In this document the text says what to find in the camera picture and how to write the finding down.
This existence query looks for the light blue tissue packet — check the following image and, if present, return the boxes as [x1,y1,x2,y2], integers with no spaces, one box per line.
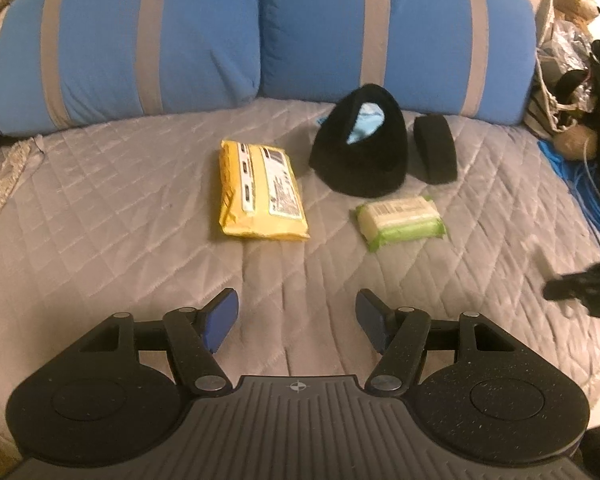
[317,102,386,147]

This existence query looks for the blue cable coil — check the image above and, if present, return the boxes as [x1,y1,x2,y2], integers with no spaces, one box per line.
[537,140,600,251]

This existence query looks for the blue pillow with grey stripes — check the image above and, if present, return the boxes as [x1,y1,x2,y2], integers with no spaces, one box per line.
[259,0,537,127]
[0,0,263,136]

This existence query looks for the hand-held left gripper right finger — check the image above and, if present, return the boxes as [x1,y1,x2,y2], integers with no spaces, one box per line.
[355,288,518,395]

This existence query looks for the green wipes packet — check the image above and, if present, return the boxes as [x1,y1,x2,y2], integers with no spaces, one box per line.
[355,195,448,253]

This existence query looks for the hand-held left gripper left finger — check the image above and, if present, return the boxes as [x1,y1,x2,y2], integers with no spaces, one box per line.
[77,287,241,396]

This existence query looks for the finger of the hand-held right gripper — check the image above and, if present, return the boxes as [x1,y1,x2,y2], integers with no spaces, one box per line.
[542,255,600,322]

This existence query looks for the yellow plastic packet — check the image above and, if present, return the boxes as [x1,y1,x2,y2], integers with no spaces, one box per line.
[212,139,311,242]

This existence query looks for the grey quilted bedspread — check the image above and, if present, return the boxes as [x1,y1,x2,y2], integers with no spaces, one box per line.
[0,95,600,461]

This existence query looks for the black fleece headband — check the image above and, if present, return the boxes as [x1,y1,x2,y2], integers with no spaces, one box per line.
[308,82,410,198]

